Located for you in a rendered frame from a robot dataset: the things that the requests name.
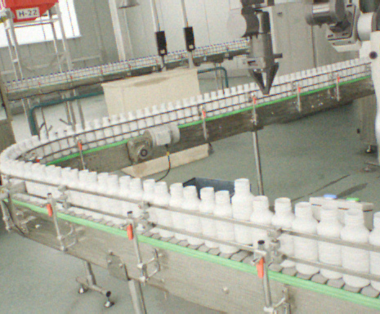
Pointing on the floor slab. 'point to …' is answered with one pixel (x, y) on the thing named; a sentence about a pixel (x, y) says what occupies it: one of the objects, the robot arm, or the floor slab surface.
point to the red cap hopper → (25, 13)
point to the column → (120, 31)
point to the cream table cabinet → (131, 94)
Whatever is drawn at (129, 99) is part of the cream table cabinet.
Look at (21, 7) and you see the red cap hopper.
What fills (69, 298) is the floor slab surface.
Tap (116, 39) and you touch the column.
